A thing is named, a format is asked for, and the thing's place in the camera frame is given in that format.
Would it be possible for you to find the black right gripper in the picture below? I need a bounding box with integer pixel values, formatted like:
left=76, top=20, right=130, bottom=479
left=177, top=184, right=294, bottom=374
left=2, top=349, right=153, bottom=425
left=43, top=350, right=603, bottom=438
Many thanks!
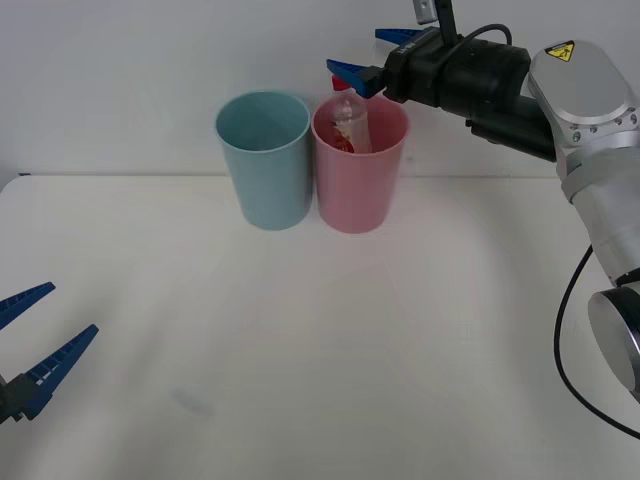
left=326, top=26, right=454, bottom=109

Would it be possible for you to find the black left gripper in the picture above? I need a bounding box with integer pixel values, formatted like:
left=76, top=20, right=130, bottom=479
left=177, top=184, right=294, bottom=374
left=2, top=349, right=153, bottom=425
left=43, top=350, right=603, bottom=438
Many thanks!
left=0, top=281, right=100, bottom=427

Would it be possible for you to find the clear bottle with red cap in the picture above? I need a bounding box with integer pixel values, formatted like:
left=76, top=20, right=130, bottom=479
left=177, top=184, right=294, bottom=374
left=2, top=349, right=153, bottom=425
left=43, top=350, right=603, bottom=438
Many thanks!
left=329, top=74, right=375, bottom=155

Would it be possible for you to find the pink plastic bin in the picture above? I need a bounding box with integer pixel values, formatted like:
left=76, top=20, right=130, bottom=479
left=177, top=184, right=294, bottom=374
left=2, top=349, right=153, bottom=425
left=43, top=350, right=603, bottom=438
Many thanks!
left=310, top=93, right=411, bottom=235

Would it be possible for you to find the pale blue plastic bin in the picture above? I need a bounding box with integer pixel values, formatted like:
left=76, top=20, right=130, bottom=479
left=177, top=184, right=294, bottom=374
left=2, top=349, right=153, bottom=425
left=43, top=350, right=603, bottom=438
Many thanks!
left=214, top=89, right=311, bottom=232

